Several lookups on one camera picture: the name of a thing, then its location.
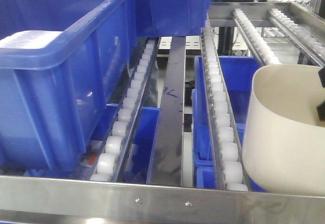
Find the white pack inside crate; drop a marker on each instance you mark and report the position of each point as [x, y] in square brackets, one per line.
[29, 39]

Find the blue crate lower left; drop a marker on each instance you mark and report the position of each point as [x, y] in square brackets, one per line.
[139, 157]

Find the steel front shelf beam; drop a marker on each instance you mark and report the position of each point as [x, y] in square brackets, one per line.
[41, 200]

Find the steel divider rail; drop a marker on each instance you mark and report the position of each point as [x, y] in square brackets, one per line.
[165, 166]

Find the white roller track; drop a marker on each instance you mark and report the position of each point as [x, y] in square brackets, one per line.
[225, 144]
[254, 41]
[308, 44]
[113, 151]

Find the white roller track left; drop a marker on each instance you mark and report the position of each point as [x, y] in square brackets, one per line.
[113, 151]

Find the large blue crate front left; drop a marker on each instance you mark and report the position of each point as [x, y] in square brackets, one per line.
[53, 97]

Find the blue crate rear centre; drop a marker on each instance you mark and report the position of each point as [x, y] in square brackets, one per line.
[164, 18]

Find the white roller track centre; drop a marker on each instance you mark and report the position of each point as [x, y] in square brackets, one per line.
[225, 144]

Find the white plastic bin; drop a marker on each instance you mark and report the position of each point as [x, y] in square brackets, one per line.
[283, 146]

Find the white roller track far right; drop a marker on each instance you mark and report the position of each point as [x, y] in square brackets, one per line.
[308, 44]

